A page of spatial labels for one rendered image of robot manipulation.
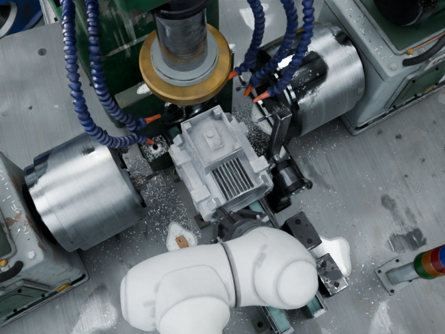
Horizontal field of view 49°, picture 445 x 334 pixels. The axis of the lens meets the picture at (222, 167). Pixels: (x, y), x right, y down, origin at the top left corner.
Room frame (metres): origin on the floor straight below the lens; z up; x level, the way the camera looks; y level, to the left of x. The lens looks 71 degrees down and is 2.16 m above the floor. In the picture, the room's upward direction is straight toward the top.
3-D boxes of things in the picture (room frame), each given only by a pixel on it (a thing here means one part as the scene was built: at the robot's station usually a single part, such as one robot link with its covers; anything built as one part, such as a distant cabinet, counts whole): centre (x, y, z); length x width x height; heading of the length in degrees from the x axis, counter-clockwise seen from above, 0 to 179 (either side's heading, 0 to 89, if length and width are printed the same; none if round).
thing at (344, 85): (0.63, -0.24, 1.04); 0.41 x 0.25 x 0.25; 119
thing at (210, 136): (0.42, 0.02, 1.11); 0.12 x 0.11 x 0.07; 28
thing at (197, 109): (0.55, 0.10, 1.02); 0.15 x 0.02 x 0.15; 119
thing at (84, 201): (0.30, 0.36, 1.04); 0.37 x 0.25 x 0.25; 119
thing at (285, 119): (0.42, -0.13, 1.12); 0.04 x 0.03 x 0.26; 29
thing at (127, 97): (0.60, 0.13, 0.97); 0.30 x 0.11 x 0.34; 119
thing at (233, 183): (0.38, 0.01, 1.02); 0.20 x 0.19 x 0.19; 28
